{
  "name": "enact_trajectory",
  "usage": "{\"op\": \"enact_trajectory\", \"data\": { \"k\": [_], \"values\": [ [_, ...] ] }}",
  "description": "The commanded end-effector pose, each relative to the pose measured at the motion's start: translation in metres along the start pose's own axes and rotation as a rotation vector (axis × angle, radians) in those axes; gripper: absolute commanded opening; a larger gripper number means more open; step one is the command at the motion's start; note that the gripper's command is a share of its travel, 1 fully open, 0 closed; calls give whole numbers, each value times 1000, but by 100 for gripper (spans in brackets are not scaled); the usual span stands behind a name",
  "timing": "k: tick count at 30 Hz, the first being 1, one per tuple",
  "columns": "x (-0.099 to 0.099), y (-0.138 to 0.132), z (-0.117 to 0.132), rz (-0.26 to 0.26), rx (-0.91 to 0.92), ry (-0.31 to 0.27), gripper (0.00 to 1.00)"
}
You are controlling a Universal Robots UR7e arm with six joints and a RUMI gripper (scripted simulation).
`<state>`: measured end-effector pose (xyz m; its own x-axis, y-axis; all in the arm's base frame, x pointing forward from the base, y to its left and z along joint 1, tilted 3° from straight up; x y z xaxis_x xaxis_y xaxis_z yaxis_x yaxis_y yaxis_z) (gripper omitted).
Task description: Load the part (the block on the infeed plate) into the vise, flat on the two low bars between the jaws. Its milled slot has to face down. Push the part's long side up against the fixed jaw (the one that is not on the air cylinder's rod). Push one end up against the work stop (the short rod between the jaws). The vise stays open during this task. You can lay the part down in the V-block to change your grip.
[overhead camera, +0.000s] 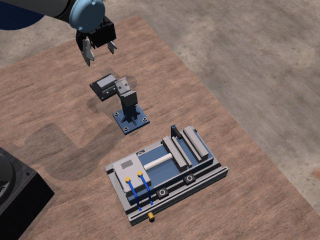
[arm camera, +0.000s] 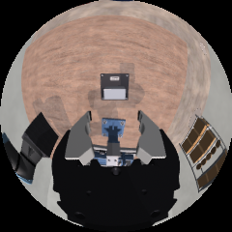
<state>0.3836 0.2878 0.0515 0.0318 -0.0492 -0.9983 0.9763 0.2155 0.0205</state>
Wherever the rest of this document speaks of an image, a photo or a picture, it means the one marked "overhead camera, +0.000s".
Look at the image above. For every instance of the grey flat bar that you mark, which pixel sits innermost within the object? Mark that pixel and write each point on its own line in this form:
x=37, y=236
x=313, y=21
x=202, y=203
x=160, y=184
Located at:
x=189, y=164
x=191, y=148

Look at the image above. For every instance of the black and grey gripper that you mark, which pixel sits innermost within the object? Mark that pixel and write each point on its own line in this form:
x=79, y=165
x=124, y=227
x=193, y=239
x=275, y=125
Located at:
x=104, y=34

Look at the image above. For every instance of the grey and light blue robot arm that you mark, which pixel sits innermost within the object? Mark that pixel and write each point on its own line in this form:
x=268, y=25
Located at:
x=82, y=15

